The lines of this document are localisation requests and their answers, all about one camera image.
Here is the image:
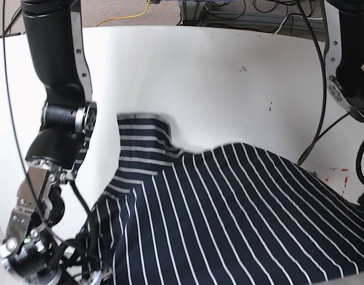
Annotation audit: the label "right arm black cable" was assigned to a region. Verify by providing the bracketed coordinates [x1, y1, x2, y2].
[2, 0, 52, 226]

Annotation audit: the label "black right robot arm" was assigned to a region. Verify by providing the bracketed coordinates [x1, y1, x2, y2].
[0, 1, 112, 284]

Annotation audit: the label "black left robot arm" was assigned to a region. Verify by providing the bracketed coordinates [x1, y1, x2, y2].
[321, 1, 364, 123]

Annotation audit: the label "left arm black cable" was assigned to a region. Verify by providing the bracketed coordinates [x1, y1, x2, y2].
[294, 0, 364, 167]

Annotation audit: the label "red tape rectangle marking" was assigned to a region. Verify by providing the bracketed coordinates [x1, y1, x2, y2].
[325, 168, 349, 197]

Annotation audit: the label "white cable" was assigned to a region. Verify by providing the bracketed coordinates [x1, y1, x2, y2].
[273, 14, 324, 35]

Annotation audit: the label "navy white striped t-shirt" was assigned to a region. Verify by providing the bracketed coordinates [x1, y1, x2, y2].
[84, 113, 364, 284]

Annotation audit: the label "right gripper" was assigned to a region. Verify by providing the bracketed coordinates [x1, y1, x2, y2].
[27, 265, 113, 284]

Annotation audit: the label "black floor cables left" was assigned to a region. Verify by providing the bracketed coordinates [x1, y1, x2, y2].
[0, 0, 25, 36]

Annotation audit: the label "yellow cable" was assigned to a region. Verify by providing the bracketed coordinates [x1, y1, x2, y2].
[97, 0, 150, 28]

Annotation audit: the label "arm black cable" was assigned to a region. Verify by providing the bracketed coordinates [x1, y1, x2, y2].
[2, 0, 52, 226]
[294, 0, 364, 167]

